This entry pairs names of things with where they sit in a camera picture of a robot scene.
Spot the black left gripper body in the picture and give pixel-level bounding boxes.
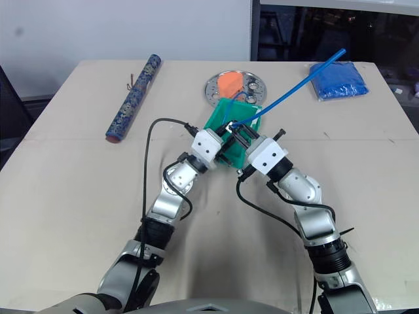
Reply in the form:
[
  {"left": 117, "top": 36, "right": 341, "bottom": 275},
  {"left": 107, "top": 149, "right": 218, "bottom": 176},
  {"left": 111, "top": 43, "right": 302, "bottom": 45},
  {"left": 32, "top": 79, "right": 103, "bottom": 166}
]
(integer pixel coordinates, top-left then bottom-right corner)
[{"left": 214, "top": 126, "right": 237, "bottom": 166}]

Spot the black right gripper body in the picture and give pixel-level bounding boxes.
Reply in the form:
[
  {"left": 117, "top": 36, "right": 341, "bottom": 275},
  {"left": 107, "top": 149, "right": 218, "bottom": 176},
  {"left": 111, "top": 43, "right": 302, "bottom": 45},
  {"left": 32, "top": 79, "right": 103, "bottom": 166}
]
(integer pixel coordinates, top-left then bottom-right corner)
[{"left": 238, "top": 125, "right": 263, "bottom": 152}]

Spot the long blue cable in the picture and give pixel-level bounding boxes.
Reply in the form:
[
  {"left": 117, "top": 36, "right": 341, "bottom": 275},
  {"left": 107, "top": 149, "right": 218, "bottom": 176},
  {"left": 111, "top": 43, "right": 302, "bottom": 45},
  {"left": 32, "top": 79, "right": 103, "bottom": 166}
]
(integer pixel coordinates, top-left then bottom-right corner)
[{"left": 232, "top": 48, "right": 347, "bottom": 127}]

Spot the green plastic bin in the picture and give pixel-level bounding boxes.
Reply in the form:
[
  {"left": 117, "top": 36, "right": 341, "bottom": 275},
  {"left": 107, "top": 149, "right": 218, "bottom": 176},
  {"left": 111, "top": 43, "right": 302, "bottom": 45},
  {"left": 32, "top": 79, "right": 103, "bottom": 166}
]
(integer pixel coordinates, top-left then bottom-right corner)
[{"left": 202, "top": 97, "right": 264, "bottom": 169}]

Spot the orange disc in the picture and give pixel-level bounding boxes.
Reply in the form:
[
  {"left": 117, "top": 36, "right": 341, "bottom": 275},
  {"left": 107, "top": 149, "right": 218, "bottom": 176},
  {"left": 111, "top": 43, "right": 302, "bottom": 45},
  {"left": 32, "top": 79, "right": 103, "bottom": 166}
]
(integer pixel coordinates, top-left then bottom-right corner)
[{"left": 217, "top": 73, "right": 245, "bottom": 99}]

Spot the round perforated metal plate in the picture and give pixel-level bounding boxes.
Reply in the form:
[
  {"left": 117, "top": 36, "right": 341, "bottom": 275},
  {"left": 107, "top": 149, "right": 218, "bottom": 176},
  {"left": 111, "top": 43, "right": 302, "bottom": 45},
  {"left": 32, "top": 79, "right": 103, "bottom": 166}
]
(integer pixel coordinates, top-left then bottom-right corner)
[{"left": 204, "top": 70, "right": 268, "bottom": 107}]

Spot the blue patterned scroll roll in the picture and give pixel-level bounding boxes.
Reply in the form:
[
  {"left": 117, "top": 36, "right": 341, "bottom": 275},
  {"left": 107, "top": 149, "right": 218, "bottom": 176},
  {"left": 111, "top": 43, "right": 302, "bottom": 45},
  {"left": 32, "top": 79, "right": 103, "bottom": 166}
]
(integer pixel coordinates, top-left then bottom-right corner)
[{"left": 104, "top": 54, "right": 163, "bottom": 145}]

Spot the blue packet of ribbon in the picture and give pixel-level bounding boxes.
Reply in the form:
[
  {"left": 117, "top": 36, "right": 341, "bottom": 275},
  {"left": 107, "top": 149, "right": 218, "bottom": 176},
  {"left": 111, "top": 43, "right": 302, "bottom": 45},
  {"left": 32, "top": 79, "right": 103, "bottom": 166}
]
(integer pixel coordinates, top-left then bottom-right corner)
[{"left": 308, "top": 61, "right": 371, "bottom": 103}]

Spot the grey robot torso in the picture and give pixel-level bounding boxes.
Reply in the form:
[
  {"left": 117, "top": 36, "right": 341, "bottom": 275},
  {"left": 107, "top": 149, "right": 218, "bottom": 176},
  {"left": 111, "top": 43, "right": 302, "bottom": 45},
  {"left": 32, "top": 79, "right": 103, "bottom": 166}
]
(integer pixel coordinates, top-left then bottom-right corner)
[{"left": 42, "top": 292, "right": 328, "bottom": 314}]

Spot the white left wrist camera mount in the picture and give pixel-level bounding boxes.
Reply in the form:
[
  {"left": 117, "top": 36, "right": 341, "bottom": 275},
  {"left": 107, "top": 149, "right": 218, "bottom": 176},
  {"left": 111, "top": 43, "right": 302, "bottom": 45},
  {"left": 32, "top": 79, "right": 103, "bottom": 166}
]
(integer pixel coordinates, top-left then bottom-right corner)
[{"left": 191, "top": 128, "right": 224, "bottom": 169}]

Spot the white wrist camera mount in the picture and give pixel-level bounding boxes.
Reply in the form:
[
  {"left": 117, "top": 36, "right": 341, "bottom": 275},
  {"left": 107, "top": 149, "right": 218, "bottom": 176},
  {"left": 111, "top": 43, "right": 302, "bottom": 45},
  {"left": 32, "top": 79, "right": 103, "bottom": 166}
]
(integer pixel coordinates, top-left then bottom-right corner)
[
  {"left": 191, "top": 128, "right": 224, "bottom": 169},
  {"left": 245, "top": 137, "right": 289, "bottom": 177}
]

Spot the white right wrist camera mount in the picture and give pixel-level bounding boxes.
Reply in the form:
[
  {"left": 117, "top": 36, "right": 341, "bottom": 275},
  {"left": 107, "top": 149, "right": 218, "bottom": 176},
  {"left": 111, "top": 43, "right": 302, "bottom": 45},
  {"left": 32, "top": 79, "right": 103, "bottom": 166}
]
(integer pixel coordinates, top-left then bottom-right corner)
[{"left": 245, "top": 137, "right": 289, "bottom": 177}]

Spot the short blue cable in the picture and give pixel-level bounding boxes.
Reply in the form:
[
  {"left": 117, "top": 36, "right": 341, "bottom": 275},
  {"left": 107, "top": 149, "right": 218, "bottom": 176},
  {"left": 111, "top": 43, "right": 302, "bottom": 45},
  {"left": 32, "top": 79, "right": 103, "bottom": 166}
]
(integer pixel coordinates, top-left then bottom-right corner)
[{"left": 225, "top": 90, "right": 251, "bottom": 122}]

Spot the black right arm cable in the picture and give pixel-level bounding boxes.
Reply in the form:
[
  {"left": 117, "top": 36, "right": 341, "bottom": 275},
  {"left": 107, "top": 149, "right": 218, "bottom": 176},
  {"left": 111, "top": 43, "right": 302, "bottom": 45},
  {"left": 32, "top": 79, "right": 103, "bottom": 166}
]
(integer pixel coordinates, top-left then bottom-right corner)
[{"left": 234, "top": 165, "right": 337, "bottom": 238}]

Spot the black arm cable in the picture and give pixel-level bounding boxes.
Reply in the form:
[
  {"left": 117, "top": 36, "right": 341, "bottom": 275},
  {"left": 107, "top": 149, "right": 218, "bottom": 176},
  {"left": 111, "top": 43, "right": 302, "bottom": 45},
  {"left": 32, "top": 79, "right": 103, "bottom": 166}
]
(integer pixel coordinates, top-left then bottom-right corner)
[
  {"left": 126, "top": 117, "right": 199, "bottom": 311},
  {"left": 234, "top": 165, "right": 337, "bottom": 238}
]

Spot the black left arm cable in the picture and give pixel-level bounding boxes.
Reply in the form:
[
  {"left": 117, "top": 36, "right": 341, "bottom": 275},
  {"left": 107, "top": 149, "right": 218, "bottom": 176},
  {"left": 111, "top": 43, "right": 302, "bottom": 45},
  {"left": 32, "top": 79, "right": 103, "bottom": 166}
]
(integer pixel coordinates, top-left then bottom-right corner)
[{"left": 126, "top": 117, "right": 199, "bottom": 311}]

